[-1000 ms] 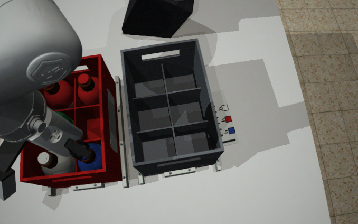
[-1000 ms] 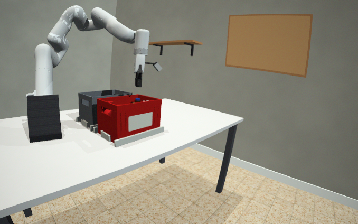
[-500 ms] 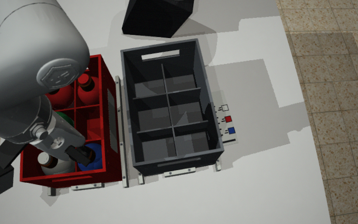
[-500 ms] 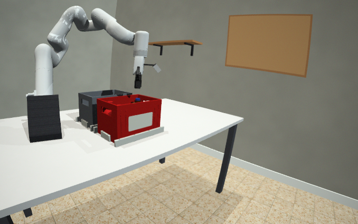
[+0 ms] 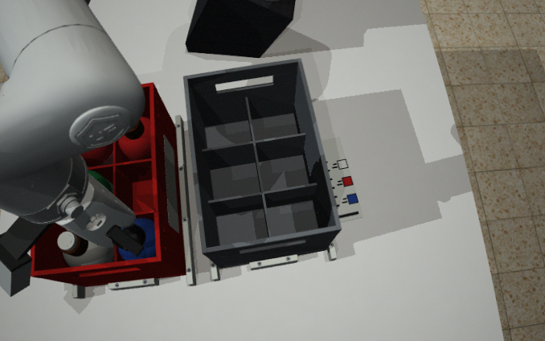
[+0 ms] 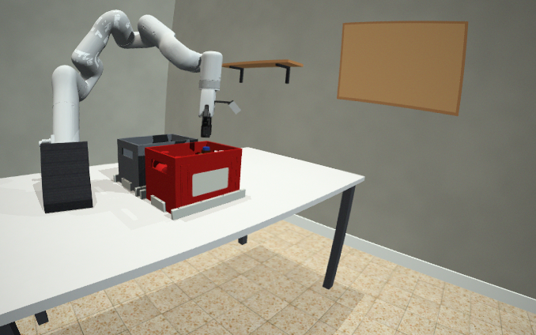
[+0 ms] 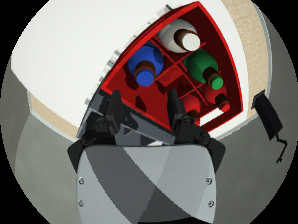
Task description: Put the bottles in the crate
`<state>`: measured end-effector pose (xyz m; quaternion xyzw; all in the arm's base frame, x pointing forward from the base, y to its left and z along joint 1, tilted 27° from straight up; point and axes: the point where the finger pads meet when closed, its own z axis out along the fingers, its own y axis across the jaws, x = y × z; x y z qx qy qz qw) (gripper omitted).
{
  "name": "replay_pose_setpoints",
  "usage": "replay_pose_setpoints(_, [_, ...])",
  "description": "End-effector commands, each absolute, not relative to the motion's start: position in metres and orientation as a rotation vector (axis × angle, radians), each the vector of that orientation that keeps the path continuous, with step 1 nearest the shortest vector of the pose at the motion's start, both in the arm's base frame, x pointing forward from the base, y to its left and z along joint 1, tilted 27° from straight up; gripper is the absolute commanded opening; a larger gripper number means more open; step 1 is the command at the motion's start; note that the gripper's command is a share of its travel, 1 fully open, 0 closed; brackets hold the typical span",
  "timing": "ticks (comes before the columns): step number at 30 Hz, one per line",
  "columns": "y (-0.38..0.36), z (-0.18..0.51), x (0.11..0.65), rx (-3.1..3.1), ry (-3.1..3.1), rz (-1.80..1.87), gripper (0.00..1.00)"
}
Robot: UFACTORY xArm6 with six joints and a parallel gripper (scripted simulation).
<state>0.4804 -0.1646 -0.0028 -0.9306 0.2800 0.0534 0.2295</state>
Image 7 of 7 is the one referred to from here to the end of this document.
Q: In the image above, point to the green bottle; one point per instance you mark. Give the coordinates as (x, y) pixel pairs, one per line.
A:
(203, 67)

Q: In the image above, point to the blue bottle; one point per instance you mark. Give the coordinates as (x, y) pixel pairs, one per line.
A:
(146, 60)

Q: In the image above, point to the red bottle crate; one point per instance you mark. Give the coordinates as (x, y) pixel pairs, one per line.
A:
(151, 100)

